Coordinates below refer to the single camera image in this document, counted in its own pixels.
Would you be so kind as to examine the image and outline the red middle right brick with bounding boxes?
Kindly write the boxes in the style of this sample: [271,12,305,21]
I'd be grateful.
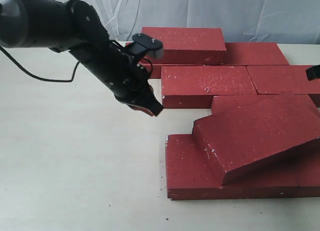
[246,65,320,105]

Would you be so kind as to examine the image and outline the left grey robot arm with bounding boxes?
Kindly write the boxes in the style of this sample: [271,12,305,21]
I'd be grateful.
[0,0,164,116]

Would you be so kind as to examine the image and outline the red back left brick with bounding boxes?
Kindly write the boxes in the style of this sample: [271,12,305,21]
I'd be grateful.
[124,42,206,79]

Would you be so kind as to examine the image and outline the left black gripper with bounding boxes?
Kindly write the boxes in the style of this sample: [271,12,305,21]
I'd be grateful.
[69,41,164,117]

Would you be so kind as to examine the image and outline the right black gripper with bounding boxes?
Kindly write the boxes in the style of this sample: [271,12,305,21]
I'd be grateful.
[305,65,320,81]

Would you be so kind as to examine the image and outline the white backdrop curtain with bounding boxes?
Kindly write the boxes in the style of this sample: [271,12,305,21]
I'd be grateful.
[0,0,320,45]

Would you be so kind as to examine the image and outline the red front left brick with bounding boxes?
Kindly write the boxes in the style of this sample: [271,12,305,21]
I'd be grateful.
[165,134,299,200]

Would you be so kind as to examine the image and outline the red front right brick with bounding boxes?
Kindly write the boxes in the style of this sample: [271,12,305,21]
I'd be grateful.
[291,151,320,198]

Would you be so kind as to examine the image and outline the red third row brick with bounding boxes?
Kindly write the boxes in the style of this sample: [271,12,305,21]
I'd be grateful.
[211,93,320,114]

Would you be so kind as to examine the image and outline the red back right brick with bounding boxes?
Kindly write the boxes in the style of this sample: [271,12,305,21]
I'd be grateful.
[222,42,289,66]

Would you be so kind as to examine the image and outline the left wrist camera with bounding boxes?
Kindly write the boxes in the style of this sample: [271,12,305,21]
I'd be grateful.
[126,33,164,60]

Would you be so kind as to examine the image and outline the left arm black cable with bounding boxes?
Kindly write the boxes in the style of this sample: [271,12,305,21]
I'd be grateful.
[0,45,81,83]

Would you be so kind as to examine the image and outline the red top stacked brick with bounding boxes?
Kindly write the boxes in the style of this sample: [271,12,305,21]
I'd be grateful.
[141,27,227,65]

